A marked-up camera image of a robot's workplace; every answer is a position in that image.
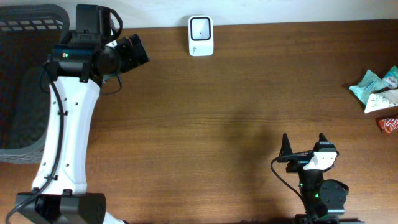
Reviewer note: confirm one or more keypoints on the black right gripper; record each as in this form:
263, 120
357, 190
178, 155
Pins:
285, 154

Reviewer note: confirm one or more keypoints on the orange candy bar wrapper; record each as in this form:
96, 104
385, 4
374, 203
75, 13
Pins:
387, 125

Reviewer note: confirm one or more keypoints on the grey plastic basket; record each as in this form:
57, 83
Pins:
28, 34

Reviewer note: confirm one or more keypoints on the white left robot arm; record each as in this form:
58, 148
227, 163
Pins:
77, 68

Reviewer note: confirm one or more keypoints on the teal wet wipes pack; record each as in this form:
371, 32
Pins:
370, 83

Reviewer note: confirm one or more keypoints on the white lotion tube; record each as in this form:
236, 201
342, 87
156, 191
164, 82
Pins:
382, 100

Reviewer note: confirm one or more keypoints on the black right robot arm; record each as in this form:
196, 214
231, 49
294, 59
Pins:
323, 200

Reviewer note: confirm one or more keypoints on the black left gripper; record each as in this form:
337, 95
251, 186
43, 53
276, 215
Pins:
132, 58

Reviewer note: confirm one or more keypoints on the white barcode scanner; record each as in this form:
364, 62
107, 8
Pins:
200, 36

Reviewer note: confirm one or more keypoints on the teal tissue pack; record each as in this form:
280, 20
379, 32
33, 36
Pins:
391, 78

